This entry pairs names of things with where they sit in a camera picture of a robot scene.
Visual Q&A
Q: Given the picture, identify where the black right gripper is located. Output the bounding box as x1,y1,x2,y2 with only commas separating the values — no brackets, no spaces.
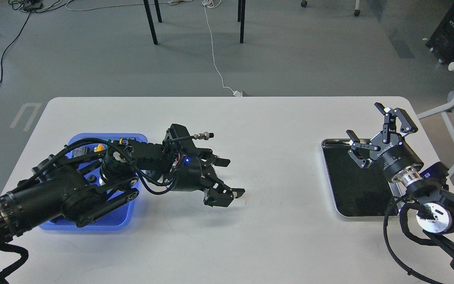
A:
346,102,424,182

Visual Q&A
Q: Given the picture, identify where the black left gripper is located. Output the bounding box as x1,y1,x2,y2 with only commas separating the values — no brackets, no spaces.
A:
170,148,246,207

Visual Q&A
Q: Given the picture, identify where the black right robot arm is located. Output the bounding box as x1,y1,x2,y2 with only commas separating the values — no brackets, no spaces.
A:
346,102,454,284

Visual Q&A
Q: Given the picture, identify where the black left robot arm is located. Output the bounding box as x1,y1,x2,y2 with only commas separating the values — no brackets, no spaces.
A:
0,124,245,284

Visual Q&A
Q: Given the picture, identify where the metal tray with black mat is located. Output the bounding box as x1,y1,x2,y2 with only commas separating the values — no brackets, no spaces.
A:
321,138,401,218

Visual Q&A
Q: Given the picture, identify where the black red electronic module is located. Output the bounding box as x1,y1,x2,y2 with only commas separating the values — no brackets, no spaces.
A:
71,146,90,158

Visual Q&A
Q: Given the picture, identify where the black table leg right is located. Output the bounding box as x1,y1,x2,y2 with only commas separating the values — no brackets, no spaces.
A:
237,0,246,44

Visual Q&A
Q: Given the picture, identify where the black table leg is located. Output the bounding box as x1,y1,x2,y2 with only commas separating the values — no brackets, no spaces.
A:
143,0,162,45
237,0,246,44

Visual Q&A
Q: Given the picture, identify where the black table leg left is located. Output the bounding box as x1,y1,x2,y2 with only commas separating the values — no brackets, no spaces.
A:
143,0,162,45

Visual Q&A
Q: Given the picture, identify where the white floor cable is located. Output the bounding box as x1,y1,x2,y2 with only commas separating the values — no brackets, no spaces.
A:
66,0,242,97

